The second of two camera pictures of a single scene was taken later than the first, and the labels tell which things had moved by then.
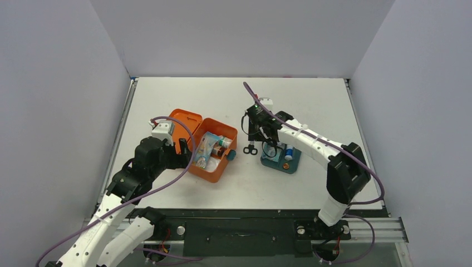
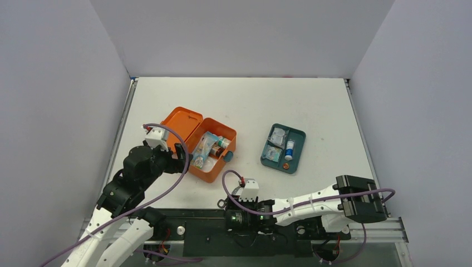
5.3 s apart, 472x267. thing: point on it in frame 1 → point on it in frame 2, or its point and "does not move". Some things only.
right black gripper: [256, 125] → [231, 205]
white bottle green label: [225, 142] does not move
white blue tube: [289, 152] does not move
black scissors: [250, 149] → [221, 200]
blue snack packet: [205, 149] does not move
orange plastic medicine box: [213, 141] does not move
